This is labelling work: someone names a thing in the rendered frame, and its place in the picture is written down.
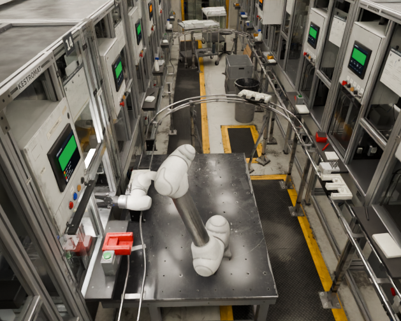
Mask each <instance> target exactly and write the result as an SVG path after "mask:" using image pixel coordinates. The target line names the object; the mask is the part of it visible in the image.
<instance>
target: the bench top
mask: <svg viewBox="0 0 401 321"><path fill-rule="evenodd" d="M169 155H170V154H158V155H153V158H152V165H151V168H152V169H151V170H150V171H155V172H157V171H158V169H159V168H160V166H161V164H162V163H163V162H164V161H165V160H166V159H167V158H168V156H169ZM218 162H220V163H218ZM196 169H197V171H196ZM187 179H188V184H189V188H188V191H189V193H190V195H191V197H192V199H193V201H194V204H195V206H196V208H197V210H198V213H199V214H200V217H201V219H202V221H203V224H204V226H206V223H207V221H208V220H209V218H210V217H212V216H215V215H220V216H222V217H224V218H225V219H226V220H227V221H228V223H229V225H230V239H229V243H230V252H231V257H230V258H227V257H223V258H222V261H221V263H220V266H219V268H218V269H217V271H216V272H215V273H214V274H212V275H210V276H202V275H199V274H198V273H197V272H196V271H195V269H194V266H193V254H192V250H191V244H192V242H193V241H192V239H191V237H190V235H189V233H188V231H187V229H186V227H185V225H184V223H183V221H182V219H181V217H180V215H179V213H178V211H177V209H176V207H175V205H174V203H173V201H172V199H171V198H170V197H168V196H163V195H161V194H160V193H158V192H157V190H156V189H155V186H154V180H151V184H150V187H149V189H148V193H147V195H148V196H149V197H150V198H151V199H152V204H151V207H150V208H149V209H148V210H144V212H143V218H144V219H145V220H146V221H145V222H142V236H143V242H144V244H145V246H146V248H145V255H146V275H145V285H144V290H143V293H144V294H145V298H144V299H142V302H143V303H161V302H189V301H244V300H272V299H277V298H278V294H277V289H276V286H275V280H274V277H273V272H272V267H271V264H270V259H269V256H268V250H267V247H266V242H265V237H264V234H263V229H262V226H261V221H260V219H259V213H258V207H257V206H256V200H255V196H254V191H253V187H252V183H251V177H250V174H249V169H248V166H247V161H246V158H245V153H196V154H195V156H194V159H193V161H192V162H191V165H190V167H189V169H188V171H187ZM196 185H197V186H196ZM127 220H128V221H129V228H128V232H132V233H133V237H134V239H133V245H132V247H133V246H138V245H142V241H141V236H140V223H139V222H136V223H130V220H131V216H130V212H129V214H128V219H127ZM127 265H128V262H127V255H123V256H122V259H121V263H120V268H119V274H118V277H117V283H116V286H115V291H114V295H113V300H112V301H100V302H101V304H106V303H121V299H120V298H121V294H122V293H123V290H124V284H125V280H126V273H127ZM143 272H144V258H143V249H140V250H135V251H132V252H131V255H129V276H128V282H127V287H126V293H125V294H141V289H142V281H143ZM264 272H266V274H264ZM250 288H251V289H252V290H249V289H250Z"/></svg>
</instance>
